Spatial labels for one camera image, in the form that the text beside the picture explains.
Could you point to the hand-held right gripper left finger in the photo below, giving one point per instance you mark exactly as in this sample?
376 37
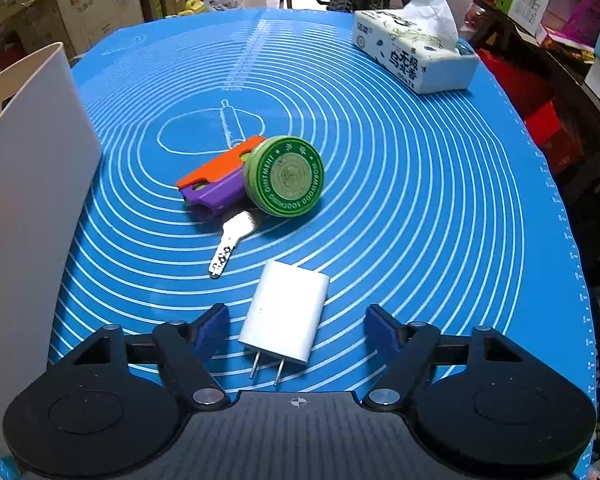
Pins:
212 331

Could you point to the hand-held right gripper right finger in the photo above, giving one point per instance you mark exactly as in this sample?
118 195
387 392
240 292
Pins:
382 332

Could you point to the white wall charger plug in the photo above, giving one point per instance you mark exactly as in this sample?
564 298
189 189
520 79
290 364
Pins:
285 310

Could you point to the beige plastic storage bin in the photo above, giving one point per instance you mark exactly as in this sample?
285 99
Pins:
25 240

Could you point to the silver key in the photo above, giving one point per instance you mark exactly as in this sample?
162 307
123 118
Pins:
237 227

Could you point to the blue silicone baking mat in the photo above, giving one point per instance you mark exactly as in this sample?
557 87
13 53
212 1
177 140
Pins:
405 210

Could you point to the orange purple toy knife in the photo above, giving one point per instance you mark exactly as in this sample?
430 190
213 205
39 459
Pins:
215 180

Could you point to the round green ointment tin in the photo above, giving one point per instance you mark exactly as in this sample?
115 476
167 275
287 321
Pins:
285 175

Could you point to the red gift bags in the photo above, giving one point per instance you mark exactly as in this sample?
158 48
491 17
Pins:
555 135

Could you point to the white tissue pack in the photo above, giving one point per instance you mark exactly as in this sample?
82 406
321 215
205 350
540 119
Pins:
410 55

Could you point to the dark wooden side shelf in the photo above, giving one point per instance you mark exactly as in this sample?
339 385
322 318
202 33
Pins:
580 90

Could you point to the yellow plastic jug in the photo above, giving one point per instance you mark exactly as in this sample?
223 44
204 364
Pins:
192 6

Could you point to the large printed cardboard box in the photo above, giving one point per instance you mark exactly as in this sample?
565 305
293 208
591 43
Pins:
100 5

